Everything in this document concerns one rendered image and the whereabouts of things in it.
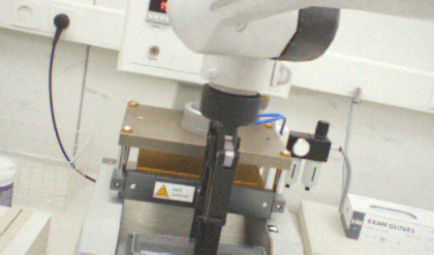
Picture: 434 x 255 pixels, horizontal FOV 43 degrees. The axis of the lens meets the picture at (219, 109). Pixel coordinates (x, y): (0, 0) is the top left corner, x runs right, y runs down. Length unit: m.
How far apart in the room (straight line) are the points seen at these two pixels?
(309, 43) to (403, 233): 0.93
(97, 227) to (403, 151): 1.00
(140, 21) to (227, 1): 0.55
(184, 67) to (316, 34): 0.50
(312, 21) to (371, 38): 0.95
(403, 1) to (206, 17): 0.18
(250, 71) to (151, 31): 0.41
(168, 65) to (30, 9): 0.59
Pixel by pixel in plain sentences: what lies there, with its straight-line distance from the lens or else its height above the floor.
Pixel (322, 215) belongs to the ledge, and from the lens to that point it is 1.52.
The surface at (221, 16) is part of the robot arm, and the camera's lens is 0.50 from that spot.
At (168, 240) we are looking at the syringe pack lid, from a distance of 0.78.
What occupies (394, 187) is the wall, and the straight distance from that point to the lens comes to 1.64.
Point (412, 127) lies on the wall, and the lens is 1.59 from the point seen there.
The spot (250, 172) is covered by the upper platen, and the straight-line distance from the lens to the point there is 0.93.
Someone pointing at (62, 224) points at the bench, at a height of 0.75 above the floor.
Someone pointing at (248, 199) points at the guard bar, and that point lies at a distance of 0.88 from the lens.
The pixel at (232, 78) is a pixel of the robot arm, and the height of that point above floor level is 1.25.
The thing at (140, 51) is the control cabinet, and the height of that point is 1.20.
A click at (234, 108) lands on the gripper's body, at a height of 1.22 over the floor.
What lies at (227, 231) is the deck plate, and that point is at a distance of 1.01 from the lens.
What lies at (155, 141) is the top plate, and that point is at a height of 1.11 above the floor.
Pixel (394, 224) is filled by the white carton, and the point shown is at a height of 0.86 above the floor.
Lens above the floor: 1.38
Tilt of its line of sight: 15 degrees down
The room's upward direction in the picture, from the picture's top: 11 degrees clockwise
